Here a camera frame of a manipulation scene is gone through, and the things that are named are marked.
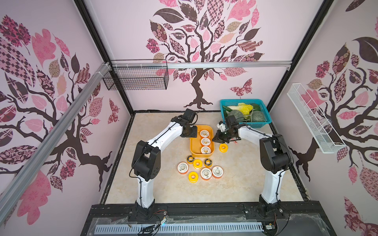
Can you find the teal plastic basket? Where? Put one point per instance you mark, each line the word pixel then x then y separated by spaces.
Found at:
pixel 227 105

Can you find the white slotted cable duct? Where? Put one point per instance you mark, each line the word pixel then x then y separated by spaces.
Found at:
pixel 171 228

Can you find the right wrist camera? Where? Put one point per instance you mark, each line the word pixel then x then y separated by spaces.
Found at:
pixel 229 123

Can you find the green melon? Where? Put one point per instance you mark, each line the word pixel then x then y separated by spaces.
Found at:
pixel 238 115
pixel 258 117

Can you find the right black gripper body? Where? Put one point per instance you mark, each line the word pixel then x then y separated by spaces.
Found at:
pixel 222 137

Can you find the yellow tape roll bottom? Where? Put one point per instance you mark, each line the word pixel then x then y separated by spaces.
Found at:
pixel 193 177

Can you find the white wire wall shelf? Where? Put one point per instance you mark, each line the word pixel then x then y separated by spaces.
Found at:
pixel 316 120

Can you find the yellow tape roll top right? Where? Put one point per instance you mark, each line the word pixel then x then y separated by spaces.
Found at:
pixel 223 148

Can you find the black wire wall basket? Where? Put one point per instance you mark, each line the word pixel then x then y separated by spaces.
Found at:
pixel 150 74

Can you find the orange tape roll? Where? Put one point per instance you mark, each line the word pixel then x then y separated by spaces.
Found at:
pixel 217 172
pixel 205 142
pixel 183 168
pixel 206 150
pixel 204 133
pixel 206 174

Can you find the yellow plastic storage box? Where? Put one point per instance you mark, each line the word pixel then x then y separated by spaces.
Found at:
pixel 202 146

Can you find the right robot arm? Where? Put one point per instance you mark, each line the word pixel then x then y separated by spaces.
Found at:
pixel 274 157

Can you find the yellow tape roll centre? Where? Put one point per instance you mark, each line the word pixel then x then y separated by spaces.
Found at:
pixel 197 164

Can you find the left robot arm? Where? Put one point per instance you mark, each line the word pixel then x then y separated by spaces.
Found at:
pixel 146 162

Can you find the green melon right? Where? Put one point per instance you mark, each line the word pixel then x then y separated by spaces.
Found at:
pixel 258 117

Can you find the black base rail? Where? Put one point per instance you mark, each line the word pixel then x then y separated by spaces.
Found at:
pixel 247 209

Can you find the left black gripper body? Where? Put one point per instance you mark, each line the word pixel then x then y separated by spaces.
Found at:
pixel 190 132

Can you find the green melon left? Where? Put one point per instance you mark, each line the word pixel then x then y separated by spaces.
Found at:
pixel 238 115

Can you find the yellow black tape roll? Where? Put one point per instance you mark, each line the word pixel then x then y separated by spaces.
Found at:
pixel 190 159
pixel 208 163

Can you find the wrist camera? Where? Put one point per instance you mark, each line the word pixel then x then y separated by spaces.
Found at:
pixel 190 116
pixel 229 123

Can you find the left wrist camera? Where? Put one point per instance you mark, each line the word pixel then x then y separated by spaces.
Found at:
pixel 190 116

